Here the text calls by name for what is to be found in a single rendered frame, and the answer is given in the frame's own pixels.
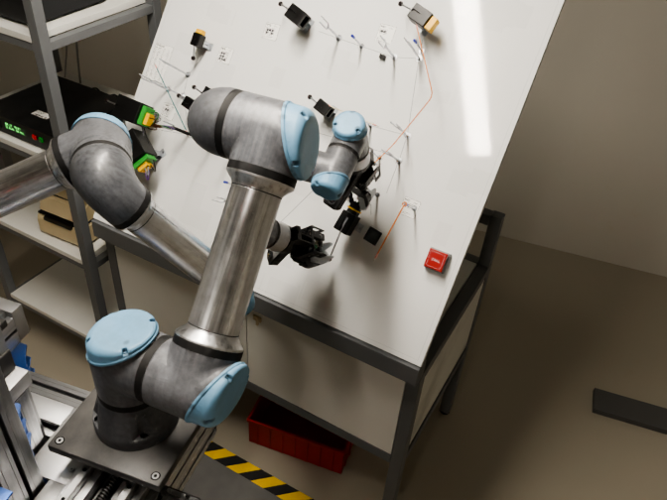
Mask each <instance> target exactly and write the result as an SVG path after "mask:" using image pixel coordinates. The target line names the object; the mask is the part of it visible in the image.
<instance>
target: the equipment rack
mask: <svg viewBox="0 0 667 500"><path fill-rule="evenodd" d="M22 1H23V5H24V10H25V14H26V18H27V23H28V25H27V24H24V23H21V22H18V21H14V20H11V19H8V18H5V17H1V16H0V40H1V41H4V42H7V43H10V44H13V45H16V46H19V47H22V48H24V49H27V50H30V51H33V52H34V53H35V58H36V62H37V66H38V71H39V75H40V80H38V81H35V82H33V83H30V84H28V85H26V86H23V87H21V88H18V89H16V90H13V91H11V92H9V93H6V94H4V95H1V96H0V99H2V98H5V97H7V96H9V95H12V94H14V93H17V92H19V91H21V90H24V89H26V88H29V87H31V86H33V85H36V84H38V83H41V84H42V88H43V93H44V96H45V100H46V105H47V109H48V113H49V118H50V122H51V127H52V131H53V135H54V138H55V137H57V136H60V135H61V134H63V133H65V132H68V126H67V118H66V113H65V108H64V103H63V99H62V94H61V89H60V84H59V80H58V76H60V77H63V78H66V79H69V80H71V81H74V82H77V83H79V78H78V76H77V75H74V74H72V73H69V72H67V73H66V77H65V72H64V71H63V70H62V65H61V60H60V55H59V50H58V49H59V48H62V47H64V46H67V45H70V44H72V43H75V42H78V41H80V40H83V39H86V38H88V37H91V36H93V35H96V34H99V33H101V32H104V31H107V30H109V29H112V28H114V27H117V26H120V25H122V24H125V23H128V22H130V21H133V20H136V19H138V18H141V17H143V16H146V15H147V19H148V28H149V37H150V46H151V48H152V45H153V43H154V40H155V37H156V34H157V31H158V28H159V25H160V22H161V19H162V10H161V0H104V1H101V2H98V3H96V4H92V5H89V6H87V7H84V8H81V9H78V10H75V11H73V12H70V13H67V14H64V15H61V16H58V17H56V18H54V19H51V20H48V21H46V18H45V13H44V9H43V4H42V0H22ZM132 7H135V8H132ZM129 8H132V9H129ZM126 9H129V10H127V11H124V12H121V13H118V12H120V11H123V10H126ZM115 13H118V14H116V15H113V16H110V17H107V18H104V17H106V16H109V15H112V14H115ZM101 18H104V19H102V20H99V21H96V22H93V21H95V20H98V19H101ZM90 22H93V23H91V24H88V25H85V26H82V27H80V28H77V29H74V30H71V31H68V30H70V29H73V28H76V27H79V26H81V25H84V24H87V23H90ZM65 31H68V32H66V33H63V34H60V35H57V36H55V35H56V34H59V33H62V32H65ZM81 84H83V85H85V86H88V87H91V88H93V87H97V88H98V89H99V90H100V91H102V92H105V93H107V94H116V95H119V94H122V95H124V96H127V97H129V98H132V99H134V97H135V96H133V95H131V94H128V93H125V92H122V91H119V90H117V89H114V88H111V87H108V86H105V85H103V84H100V83H97V82H94V81H91V80H88V79H86V78H83V77H82V78H81ZM0 147H2V148H4V149H6V150H8V151H11V152H13V153H15V154H18V155H20V156H22V157H25V158H27V159H28V158H30V157H32V156H34V155H37V154H39V153H41V152H43V151H46V150H44V149H42V148H40V147H37V146H35V145H33V144H30V143H28V142H25V141H23V140H21V139H18V138H16V137H14V136H11V135H9V134H6V133H4V132H2V131H0ZM66 192H67V200H68V204H69V208H70V213H71V217H72V222H73V226H74V230H75V235H76V239H77V243H78V246H77V245H75V244H72V243H70V242H68V241H65V240H63V239H60V238H59V237H56V236H54V235H52V234H49V233H47V232H44V231H42V230H41V229H40V225H39V221H38V211H39V210H40V202H39V201H38V202H36V203H33V204H31V205H29V206H27V207H24V208H22V209H20V210H17V211H15V212H13V213H11V214H8V215H6V216H4V217H1V218H0V228H2V229H4V230H6V231H8V232H10V233H12V234H14V235H16V236H18V237H20V238H22V239H24V240H26V241H28V242H30V243H32V244H34V245H36V246H38V247H40V248H42V249H44V250H46V251H48V252H50V253H52V254H54V255H56V256H58V257H60V258H61V259H59V260H58V261H56V262H55V263H53V264H52V265H50V266H49V267H47V268H46V269H44V270H43V271H41V272H40V273H38V274H37V275H35V276H34V277H32V278H30V279H29V280H27V281H26V282H24V283H23V284H21V285H20V286H18V287H17V288H16V286H15V283H14V280H13V277H12V274H11V271H10V267H9V264H8V261H7V258H6V255H5V252H4V249H3V246H2V243H1V240H0V280H1V283H2V286H3V289H4V292H5V294H6V297H7V300H10V301H13V302H16V303H19V304H21V305H22V306H23V307H24V308H26V309H28V310H30V311H32V312H34V313H36V314H38V315H40V316H42V317H43V318H45V319H47V320H49V321H51V322H53V323H54V324H56V325H58V326H60V327H62V328H63V329H65V330H67V331H69V332H71V333H73V334H74V335H76V336H78V337H80V338H82V339H83V340H86V336H87V334H88V332H89V331H90V329H91V328H92V327H93V326H94V325H95V324H96V323H97V322H98V321H99V320H101V319H102V318H103V317H105V316H107V315H109V314H111V313H118V312H119V309H118V304H117V300H116V295H115V289H114V284H113V279H112V274H111V269H110V264H109V259H108V254H107V249H106V243H105V241H104V240H102V239H100V238H98V237H97V238H96V239H95V240H93V241H92V239H91V234H90V229H89V225H88V220H87V215H86V210H85V206H84V201H83V199H82V198H81V197H80V195H79V194H78V193H77V191H76V190H74V189H71V188H68V189H66Z"/></svg>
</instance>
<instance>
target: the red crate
mask: <svg viewBox="0 0 667 500"><path fill-rule="evenodd" d="M247 422H248V423H249V441H252V442H254V443H257V444H260V445H263V446H266V447H268V448H271V449H274V450H277V451H279V452H281V453H285V454H288V455H291V456H293V457H296V458H299V459H301V460H303V461H305V462H309V463H312V464H315V465H317V466H320V467H323V468H326V469H328V470H330V471H334V472H337V473H342V470H343V468H344V467H345V465H346V460H347V458H348V456H349V455H350V450H351V448H352V445H353V443H351V442H349V441H348V440H346V439H344V438H342V437H339V436H337V435H335V434H333V433H331V432H329V431H328V430H326V429H324V428H322V427H320V426H318V425H316V424H314V423H312V422H310V421H308V420H307V419H305V418H303V417H301V416H299V415H297V414H295V413H293V412H291V411H289V410H287V409H285V408H284V407H282V406H280V405H278V404H276V403H274V402H272V401H270V400H268V399H266V398H264V397H263V396H261V395H260V397H259V399H258V401H257V402H256V404H255V406H254V408H253V409H252V411H251V413H250V414H249V416H248V418H247Z"/></svg>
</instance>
